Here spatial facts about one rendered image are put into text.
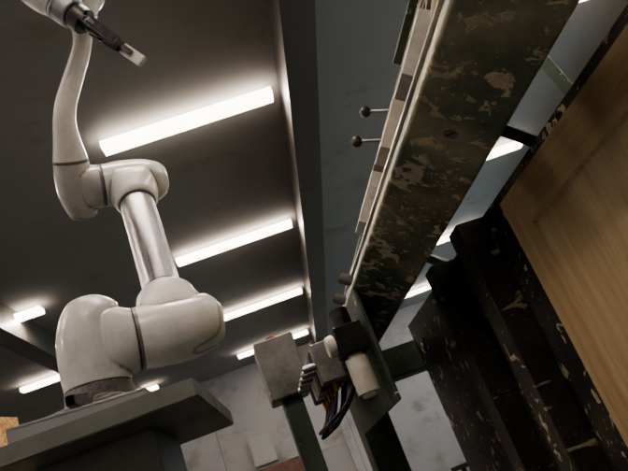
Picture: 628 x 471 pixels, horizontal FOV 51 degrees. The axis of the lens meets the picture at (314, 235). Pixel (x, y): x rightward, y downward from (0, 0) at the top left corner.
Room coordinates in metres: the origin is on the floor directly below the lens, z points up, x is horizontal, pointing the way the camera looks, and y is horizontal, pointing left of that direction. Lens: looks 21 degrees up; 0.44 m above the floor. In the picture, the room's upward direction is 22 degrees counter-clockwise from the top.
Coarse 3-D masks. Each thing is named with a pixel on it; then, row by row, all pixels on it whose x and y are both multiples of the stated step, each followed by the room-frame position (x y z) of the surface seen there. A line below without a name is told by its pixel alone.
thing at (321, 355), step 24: (336, 312) 1.32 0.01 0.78; (360, 312) 1.32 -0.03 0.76; (336, 336) 1.31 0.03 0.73; (360, 336) 1.32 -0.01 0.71; (312, 360) 1.48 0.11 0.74; (336, 360) 1.45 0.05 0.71; (360, 360) 1.32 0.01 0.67; (384, 360) 1.31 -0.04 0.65; (312, 384) 1.63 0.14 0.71; (336, 384) 1.47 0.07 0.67; (360, 384) 1.32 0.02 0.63; (384, 384) 1.36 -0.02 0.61; (336, 408) 1.48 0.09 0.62; (360, 408) 1.71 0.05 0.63; (384, 408) 1.45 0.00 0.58
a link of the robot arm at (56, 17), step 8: (56, 0) 1.33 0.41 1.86; (64, 0) 1.34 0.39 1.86; (72, 0) 1.34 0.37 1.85; (80, 0) 1.37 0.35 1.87; (48, 8) 1.35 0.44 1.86; (56, 8) 1.34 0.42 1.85; (64, 8) 1.34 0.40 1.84; (56, 16) 1.36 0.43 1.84; (64, 16) 1.36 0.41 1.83; (64, 24) 1.38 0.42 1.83
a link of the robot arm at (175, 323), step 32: (128, 160) 1.72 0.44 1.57; (128, 192) 1.68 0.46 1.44; (160, 192) 1.77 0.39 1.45; (128, 224) 1.65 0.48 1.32; (160, 224) 1.67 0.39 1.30; (160, 256) 1.59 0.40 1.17; (160, 288) 1.50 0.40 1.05; (192, 288) 1.54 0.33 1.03; (160, 320) 1.46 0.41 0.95; (192, 320) 1.49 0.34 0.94; (160, 352) 1.48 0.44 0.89; (192, 352) 1.53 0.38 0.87
